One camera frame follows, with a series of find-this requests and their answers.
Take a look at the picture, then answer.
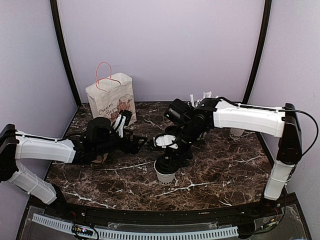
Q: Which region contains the right black frame post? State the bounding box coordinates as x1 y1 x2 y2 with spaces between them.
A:
242 0 272 104

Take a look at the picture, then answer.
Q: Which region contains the brown pulp cup carrier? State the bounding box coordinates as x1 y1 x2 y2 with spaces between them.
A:
91 153 109 164

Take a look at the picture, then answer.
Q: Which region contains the bundle of wrapped white straws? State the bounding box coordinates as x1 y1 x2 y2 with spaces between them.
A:
187 91 212 108

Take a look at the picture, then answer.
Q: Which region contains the stack of black lids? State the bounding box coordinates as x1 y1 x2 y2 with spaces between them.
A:
164 125 182 143

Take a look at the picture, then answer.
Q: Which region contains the single black cup lid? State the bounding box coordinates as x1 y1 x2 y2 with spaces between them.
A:
155 156 179 175

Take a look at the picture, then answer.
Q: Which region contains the white paper takeout bag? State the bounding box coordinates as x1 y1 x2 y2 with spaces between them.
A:
85 68 137 124

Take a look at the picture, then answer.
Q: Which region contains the white cup holding straws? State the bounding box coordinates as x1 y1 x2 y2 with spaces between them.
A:
197 131 208 141

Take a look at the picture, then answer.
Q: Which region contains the stack of white paper cups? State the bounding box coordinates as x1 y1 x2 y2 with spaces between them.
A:
229 128 245 141

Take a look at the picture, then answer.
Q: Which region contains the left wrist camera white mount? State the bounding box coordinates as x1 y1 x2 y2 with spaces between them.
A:
112 110 132 138

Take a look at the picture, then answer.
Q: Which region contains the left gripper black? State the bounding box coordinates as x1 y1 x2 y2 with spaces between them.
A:
94 128 147 157

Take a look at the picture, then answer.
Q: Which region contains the black front table rail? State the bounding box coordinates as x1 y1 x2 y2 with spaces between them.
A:
45 201 282 226

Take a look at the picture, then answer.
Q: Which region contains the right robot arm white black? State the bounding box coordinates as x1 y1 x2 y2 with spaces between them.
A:
154 97 305 217

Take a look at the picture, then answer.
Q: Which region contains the grey slotted cable duct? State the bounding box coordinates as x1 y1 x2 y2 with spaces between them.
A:
31 213 239 240

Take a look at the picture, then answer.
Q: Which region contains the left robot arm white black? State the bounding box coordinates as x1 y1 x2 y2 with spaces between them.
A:
0 117 148 218

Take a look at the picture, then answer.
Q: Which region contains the single white paper cup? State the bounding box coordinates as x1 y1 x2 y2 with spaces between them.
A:
153 162 176 185

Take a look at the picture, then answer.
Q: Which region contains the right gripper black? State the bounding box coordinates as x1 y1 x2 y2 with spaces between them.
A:
165 120 205 171

